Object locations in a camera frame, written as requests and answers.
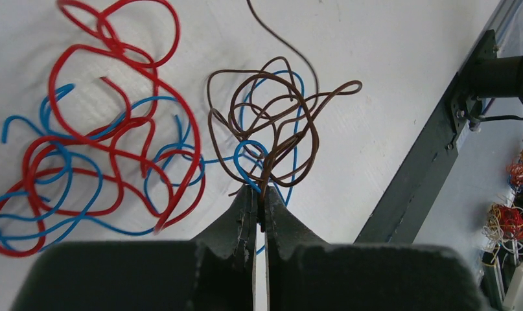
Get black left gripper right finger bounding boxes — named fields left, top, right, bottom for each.
left=263, top=187, right=327, bottom=310

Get brown wire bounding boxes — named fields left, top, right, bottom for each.
left=207, top=0, right=364, bottom=235

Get spare wire bundles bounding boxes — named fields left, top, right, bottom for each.
left=482, top=135, right=523, bottom=259

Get coloured wire bundle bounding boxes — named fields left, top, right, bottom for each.
left=0, top=0, right=307, bottom=259

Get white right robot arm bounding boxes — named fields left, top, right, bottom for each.
left=468, top=55, right=523, bottom=104

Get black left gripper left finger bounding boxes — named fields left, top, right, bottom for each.
left=191, top=185, right=258, bottom=310

